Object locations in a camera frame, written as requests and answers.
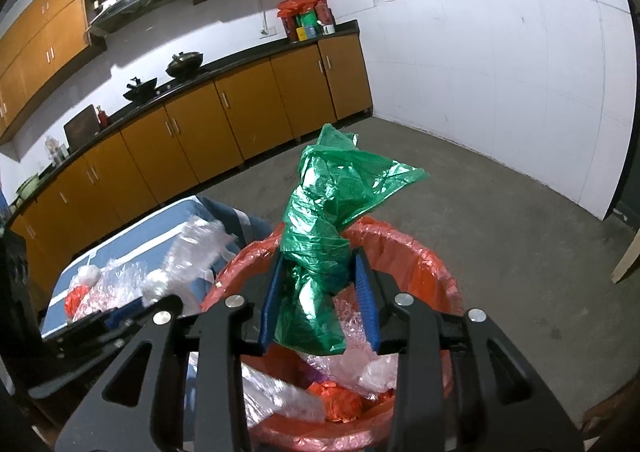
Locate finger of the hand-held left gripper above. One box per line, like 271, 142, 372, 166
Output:
42, 304, 151, 349
27, 339, 127, 400

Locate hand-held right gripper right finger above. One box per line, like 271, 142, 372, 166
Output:
351, 248, 586, 452

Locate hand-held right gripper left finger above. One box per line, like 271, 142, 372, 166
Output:
54, 253, 286, 452

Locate clear plastic film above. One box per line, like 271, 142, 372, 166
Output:
300, 299, 401, 385

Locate red plastic waste basket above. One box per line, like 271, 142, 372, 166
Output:
200, 217, 464, 452

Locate clear plastic sheet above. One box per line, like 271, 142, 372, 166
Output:
242, 361, 327, 429

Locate clear plastic bag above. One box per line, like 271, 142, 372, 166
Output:
142, 218, 239, 314

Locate large red plastic bag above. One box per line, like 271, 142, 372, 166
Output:
307, 381, 364, 426

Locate green plastic bag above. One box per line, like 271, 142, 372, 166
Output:
274, 123, 431, 356

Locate white plastic bag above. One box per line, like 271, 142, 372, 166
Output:
77, 264, 104, 286

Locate clear bubble wrap sheet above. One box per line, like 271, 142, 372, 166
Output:
94, 256, 152, 309

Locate green basin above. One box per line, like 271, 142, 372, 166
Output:
15, 174, 41, 198

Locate blue striped tablecloth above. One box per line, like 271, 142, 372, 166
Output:
40, 196, 281, 339

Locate clear plastic jar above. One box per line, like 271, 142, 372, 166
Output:
44, 135, 69, 164

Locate dark cutting board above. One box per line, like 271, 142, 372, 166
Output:
63, 105, 100, 152

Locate wooden base cabinets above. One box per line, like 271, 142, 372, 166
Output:
7, 36, 374, 285

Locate black kitchen countertop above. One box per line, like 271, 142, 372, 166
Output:
0, 19, 361, 229

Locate black wok with lid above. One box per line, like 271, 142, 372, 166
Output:
164, 50, 205, 78

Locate beige wooden plank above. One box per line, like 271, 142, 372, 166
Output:
610, 226, 640, 284

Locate dark brown object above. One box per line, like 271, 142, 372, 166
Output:
580, 381, 640, 452

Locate black wok with handle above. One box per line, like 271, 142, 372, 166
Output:
123, 76, 160, 102

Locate wooden wall cabinets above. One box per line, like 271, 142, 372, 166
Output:
0, 0, 326, 144

